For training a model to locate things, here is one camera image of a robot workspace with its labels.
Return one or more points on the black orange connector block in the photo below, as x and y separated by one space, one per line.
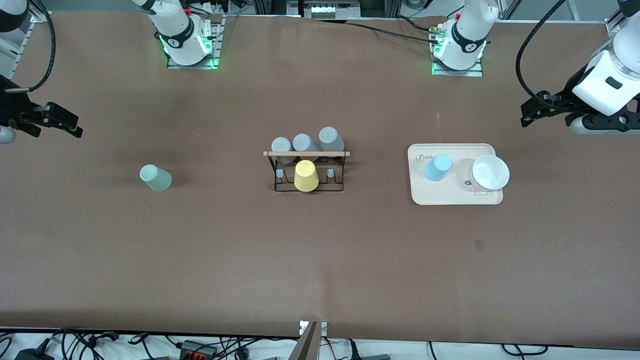
197 348

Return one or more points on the pale green cup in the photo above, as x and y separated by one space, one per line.
156 178

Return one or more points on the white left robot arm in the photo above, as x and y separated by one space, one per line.
467 35

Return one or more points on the aluminium frame profile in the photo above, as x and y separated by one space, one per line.
20 42
612 25

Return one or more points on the grey cup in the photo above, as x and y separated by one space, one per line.
330 137
281 145
303 142

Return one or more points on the yellow cup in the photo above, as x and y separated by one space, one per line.
306 176

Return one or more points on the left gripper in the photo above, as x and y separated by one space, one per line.
568 93

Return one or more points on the grey electronics box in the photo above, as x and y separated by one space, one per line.
325 10

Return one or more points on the brown table cover sheet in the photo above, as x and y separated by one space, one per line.
200 250

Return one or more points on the white camera bracket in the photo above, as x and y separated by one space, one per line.
323 329

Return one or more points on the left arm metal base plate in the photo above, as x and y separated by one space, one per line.
475 71

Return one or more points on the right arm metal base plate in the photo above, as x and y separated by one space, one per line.
212 50

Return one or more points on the beige plastic tray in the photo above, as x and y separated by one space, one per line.
440 192

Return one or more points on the white power strip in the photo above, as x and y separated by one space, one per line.
212 6

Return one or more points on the light blue cup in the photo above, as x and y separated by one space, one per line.
438 168

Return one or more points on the grey camera post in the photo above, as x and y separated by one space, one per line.
306 345

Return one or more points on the white bowl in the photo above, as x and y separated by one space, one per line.
490 172

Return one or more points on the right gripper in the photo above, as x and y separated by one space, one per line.
11 106

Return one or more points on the black power adapter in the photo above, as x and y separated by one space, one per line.
35 355

